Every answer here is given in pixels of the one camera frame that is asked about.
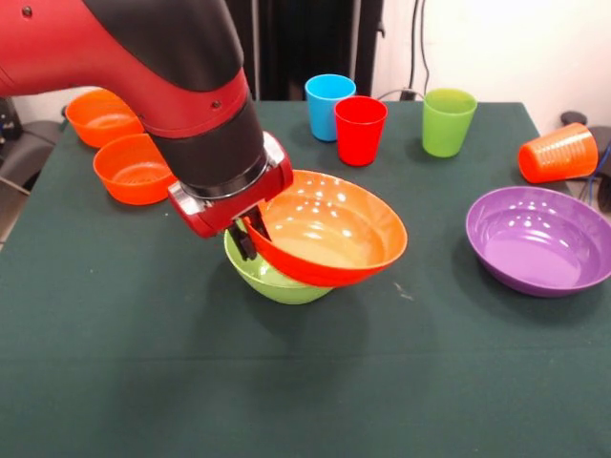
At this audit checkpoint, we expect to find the green cup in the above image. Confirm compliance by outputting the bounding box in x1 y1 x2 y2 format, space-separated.
422 88 478 158

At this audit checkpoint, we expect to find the dark green tablecloth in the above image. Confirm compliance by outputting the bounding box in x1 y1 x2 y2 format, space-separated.
0 98 611 458

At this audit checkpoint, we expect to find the blue cup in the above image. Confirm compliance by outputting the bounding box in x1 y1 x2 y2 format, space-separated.
304 73 358 143

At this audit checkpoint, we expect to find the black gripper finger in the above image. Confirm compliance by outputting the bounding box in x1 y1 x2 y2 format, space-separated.
226 226 260 261
242 204 272 242

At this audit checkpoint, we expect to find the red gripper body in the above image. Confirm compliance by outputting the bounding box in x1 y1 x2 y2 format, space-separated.
166 131 295 239

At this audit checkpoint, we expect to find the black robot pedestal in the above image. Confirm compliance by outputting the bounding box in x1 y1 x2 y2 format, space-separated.
223 0 386 102

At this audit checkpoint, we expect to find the red cup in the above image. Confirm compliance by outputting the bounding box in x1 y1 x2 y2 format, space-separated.
333 95 390 168

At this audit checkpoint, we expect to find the black hanging cable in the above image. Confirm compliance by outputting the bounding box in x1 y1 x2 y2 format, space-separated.
409 0 433 101

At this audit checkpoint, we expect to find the orange cup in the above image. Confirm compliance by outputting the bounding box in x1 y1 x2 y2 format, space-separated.
517 121 600 185

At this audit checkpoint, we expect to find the grey chair base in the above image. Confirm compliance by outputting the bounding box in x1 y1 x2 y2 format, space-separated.
0 118 63 197

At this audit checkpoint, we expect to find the green bowl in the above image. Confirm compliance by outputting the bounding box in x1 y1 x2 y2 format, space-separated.
222 228 335 306

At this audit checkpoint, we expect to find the purple bowl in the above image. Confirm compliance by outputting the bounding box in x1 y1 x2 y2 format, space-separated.
465 185 611 299

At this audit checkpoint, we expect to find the wide orange bowl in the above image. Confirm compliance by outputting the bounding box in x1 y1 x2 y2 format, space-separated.
243 169 410 288

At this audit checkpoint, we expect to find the dark equipment rack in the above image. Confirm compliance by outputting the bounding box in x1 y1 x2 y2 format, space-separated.
0 94 20 142

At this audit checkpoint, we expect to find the small orange bowl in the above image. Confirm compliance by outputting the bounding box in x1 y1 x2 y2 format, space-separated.
65 88 146 149
92 133 179 207

